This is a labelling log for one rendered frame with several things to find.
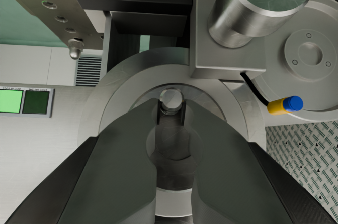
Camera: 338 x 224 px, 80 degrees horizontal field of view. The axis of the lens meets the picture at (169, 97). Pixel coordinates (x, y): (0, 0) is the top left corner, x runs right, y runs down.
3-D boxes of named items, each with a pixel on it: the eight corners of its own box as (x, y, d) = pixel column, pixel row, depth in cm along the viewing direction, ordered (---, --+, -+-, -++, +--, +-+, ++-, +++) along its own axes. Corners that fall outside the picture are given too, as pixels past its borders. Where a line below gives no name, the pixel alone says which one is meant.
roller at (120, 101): (246, 66, 17) (252, 218, 15) (192, 107, 42) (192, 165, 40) (104, 59, 16) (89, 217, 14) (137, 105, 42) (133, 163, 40)
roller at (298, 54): (367, -4, 19) (388, 124, 17) (248, 75, 44) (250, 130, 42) (242, -12, 19) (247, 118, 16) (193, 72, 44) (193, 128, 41)
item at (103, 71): (122, -102, 20) (105, 78, 17) (141, 24, 43) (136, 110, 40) (117, -102, 20) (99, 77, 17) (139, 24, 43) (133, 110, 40)
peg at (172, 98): (167, 82, 12) (188, 94, 12) (165, 92, 14) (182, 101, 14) (155, 103, 11) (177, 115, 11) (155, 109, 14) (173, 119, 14)
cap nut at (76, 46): (81, 39, 49) (79, 57, 48) (86, 45, 53) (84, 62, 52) (66, 38, 49) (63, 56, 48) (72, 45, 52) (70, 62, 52)
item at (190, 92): (133, 207, 13) (111, 94, 14) (136, 198, 15) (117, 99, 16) (244, 177, 14) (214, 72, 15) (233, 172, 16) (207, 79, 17)
